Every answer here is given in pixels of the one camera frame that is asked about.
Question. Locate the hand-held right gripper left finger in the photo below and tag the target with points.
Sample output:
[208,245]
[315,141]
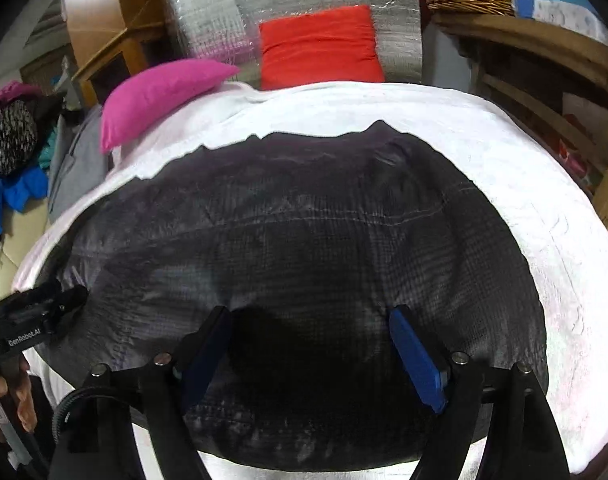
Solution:
[204,360]

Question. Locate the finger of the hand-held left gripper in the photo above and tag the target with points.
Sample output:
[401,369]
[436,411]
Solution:
[69,300]
[29,294]

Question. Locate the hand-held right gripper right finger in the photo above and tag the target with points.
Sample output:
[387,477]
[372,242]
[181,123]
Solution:
[416,360]

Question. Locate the black puffer jacket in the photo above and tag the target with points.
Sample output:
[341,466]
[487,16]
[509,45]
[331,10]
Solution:
[309,240]

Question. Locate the person's left hand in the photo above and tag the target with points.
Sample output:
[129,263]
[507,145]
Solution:
[26,400]

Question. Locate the beige sofa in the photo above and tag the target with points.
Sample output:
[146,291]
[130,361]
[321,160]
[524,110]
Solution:
[14,250]

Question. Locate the blue jacket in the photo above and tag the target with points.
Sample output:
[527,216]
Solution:
[19,190]

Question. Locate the grey garment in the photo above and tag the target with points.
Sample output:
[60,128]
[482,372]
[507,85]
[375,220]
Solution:
[79,160]

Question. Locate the teal garment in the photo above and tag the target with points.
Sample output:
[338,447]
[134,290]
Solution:
[46,152]

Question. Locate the black white dotted garment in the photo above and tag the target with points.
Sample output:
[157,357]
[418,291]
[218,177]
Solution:
[9,135]

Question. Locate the magenta garment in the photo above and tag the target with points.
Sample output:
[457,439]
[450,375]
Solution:
[9,92]

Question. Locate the white fluffy blanket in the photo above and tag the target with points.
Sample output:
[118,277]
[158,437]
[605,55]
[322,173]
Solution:
[509,160]

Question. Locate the magenta pillow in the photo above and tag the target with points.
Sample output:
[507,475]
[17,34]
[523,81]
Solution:
[159,95]

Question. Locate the wooden cabinet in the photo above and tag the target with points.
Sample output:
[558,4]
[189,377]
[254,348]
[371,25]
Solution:
[94,10]

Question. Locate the silver foil insulation sheet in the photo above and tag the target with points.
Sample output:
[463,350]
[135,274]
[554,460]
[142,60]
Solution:
[204,20]

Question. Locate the red pillow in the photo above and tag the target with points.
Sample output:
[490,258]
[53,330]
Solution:
[319,45]

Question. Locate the wooden table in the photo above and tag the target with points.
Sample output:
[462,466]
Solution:
[534,30]

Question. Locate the white patterned packet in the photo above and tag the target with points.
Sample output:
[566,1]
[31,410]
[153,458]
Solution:
[559,15]

